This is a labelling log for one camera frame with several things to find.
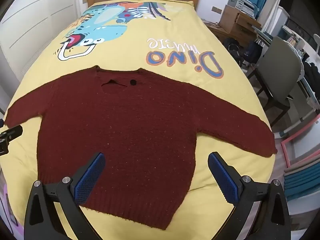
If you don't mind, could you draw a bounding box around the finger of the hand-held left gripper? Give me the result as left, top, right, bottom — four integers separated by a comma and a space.
0, 125, 23, 142

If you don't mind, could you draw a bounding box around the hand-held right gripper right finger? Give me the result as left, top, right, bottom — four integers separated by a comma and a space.
207, 151, 292, 240

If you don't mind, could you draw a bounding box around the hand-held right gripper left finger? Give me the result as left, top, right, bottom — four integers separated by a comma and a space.
24, 152, 107, 240

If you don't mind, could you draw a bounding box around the dark red knitted sweater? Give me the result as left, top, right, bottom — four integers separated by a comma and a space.
4, 65, 278, 230

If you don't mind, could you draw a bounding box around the stack of teal cushions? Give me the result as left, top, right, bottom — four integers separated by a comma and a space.
284, 155, 320, 200

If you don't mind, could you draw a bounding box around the white wardrobe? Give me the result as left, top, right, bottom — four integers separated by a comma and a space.
0, 0, 88, 110

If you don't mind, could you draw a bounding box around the white desk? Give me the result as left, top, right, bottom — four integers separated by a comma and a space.
282, 25, 320, 110

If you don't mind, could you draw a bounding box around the black backpack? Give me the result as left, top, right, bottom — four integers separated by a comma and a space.
223, 38, 244, 67

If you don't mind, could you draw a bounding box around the grey chair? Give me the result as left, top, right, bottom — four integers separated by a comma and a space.
246, 36, 304, 127

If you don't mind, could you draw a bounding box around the dark blue bag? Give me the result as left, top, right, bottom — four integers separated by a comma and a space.
244, 40, 263, 65

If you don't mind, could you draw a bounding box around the yellow dinosaur print bedspread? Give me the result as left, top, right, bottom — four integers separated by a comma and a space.
0, 0, 277, 240

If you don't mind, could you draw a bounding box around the wooden drawer cabinet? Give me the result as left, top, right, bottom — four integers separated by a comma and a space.
219, 4, 262, 40

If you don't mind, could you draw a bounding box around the white printer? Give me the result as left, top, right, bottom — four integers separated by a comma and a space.
227, 0, 259, 18

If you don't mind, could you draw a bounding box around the pink frame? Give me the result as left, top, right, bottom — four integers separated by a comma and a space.
281, 116, 320, 167

